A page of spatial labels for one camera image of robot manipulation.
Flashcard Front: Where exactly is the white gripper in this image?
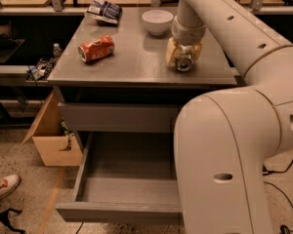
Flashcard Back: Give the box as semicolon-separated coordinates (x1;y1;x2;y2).
166;17;206;66

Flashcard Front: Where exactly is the white green 7up can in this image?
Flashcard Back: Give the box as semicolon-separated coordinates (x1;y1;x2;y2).
175;46;193;72

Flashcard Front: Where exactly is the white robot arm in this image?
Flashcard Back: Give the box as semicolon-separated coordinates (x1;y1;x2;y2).
173;0;293;234

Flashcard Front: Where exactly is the grey drawer cabinet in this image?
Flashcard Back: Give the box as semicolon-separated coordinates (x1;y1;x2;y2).
47;6;237;226

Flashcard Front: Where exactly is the crushed orange soda can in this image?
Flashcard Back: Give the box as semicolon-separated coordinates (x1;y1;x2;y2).
78;35;114;62

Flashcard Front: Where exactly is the closed grey top drawer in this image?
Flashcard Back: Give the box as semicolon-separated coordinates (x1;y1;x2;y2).
58;102;179;133

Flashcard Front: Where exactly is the open grey middle drawer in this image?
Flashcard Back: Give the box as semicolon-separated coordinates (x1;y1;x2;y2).
56;133;183;225

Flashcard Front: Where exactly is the white ceramic bowl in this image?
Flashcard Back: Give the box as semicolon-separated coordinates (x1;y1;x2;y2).
142;10;174;35

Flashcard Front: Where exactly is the blue white chip bag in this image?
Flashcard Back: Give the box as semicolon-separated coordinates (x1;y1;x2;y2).
85;0;122;24

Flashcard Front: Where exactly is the clear plastic water bottle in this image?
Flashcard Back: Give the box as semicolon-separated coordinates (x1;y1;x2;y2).
53;43;63;62

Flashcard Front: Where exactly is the cardboard box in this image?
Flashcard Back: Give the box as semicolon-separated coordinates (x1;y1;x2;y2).
22;92;83;166

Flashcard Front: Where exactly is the grey side shelf left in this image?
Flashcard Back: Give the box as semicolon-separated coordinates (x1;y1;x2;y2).
0;65;48;87

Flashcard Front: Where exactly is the white red sneaker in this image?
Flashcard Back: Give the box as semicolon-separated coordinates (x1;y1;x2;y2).
0;175;21;201

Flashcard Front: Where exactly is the black floor cable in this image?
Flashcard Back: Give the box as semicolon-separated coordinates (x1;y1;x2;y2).
262;147;293;234

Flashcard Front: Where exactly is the black floor bracket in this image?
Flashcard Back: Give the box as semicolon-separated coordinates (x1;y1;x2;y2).
0;208;25;234

